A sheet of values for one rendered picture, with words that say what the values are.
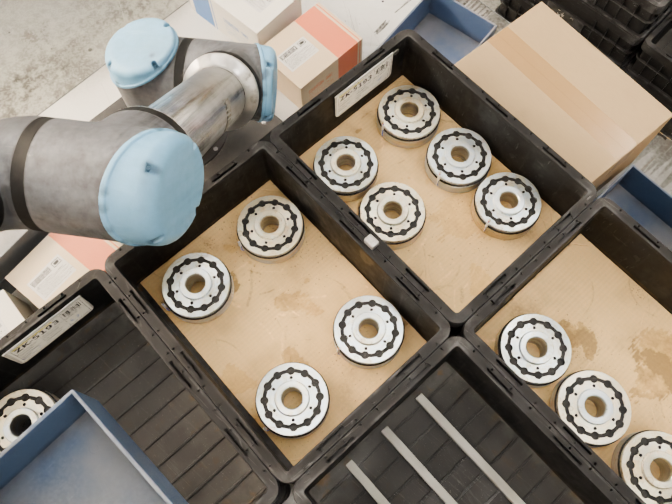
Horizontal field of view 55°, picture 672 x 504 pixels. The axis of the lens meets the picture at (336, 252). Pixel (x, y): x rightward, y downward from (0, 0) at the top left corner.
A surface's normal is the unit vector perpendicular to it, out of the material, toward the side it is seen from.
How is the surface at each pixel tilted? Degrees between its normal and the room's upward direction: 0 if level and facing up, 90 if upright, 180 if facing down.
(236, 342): 0
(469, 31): 90
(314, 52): 0
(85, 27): 0
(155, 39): 10
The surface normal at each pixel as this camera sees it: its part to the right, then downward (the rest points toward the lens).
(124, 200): -0.08, 0.28
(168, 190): 0.96, 0.19
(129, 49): -0.16, -0.42
